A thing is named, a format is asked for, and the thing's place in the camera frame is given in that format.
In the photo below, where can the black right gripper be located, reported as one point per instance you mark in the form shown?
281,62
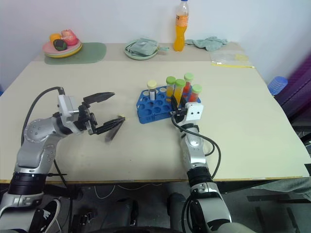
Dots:
179,114

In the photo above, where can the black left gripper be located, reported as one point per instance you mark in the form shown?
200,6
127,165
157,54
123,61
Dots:
85,119

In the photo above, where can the green-capped yellow test tube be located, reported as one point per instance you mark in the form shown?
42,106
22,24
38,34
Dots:
180,93

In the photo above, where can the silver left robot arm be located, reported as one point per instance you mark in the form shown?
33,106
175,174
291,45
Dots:
36,136

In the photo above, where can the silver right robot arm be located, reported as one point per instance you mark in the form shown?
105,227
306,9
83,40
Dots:
194,155

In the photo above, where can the green-capped orange test tube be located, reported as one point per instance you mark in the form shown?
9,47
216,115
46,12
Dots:
170,90

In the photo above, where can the green-capped red test tube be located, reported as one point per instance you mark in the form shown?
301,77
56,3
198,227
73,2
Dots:
187,88
195,96

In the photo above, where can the yellow-capped black white test tube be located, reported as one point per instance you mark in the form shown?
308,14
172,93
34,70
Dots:
152,91

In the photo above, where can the blue test tube rack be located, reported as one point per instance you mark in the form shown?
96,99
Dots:
148,111

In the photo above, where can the green place mat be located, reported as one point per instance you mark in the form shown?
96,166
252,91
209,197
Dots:
92,53

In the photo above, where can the light green plate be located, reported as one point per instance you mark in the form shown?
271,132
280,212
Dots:
139,57

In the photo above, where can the yellow strip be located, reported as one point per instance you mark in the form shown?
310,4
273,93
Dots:
230,65

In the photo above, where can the clear plastic bag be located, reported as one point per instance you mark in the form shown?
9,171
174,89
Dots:
226,56

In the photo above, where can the orange soda bottle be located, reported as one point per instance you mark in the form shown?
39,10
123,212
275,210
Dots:
180,36

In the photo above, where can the green fabric pouch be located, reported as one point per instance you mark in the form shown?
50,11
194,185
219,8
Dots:
142,47

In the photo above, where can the crumpled green cloth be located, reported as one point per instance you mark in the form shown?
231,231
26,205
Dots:
211,43

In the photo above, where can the yellow plate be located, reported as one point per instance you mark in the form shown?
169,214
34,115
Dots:
65,54

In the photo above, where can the dark green toy avocado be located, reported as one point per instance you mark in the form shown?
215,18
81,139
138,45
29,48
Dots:
59,45

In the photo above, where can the pink toy peach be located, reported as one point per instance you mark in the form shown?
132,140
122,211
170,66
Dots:
69,36

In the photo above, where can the pink plate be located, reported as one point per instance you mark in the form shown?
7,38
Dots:
48,47

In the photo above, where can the orange toy fruit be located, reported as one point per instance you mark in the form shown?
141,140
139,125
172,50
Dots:
55,37

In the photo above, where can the blue bottle cap stack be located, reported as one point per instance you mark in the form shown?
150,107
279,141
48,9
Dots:
277,85

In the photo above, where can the black and white shoe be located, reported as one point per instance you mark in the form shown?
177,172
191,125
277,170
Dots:
46,213

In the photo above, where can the purple fabric object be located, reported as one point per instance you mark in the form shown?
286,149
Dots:
298,92

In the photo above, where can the grey cloth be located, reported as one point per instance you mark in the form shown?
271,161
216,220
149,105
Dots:
286,187

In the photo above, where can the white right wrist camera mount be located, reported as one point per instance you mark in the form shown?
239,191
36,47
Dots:
194,111

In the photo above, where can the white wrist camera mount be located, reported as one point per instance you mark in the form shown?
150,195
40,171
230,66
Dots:
194,111
66,104

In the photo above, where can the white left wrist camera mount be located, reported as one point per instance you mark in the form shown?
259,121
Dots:
66,104

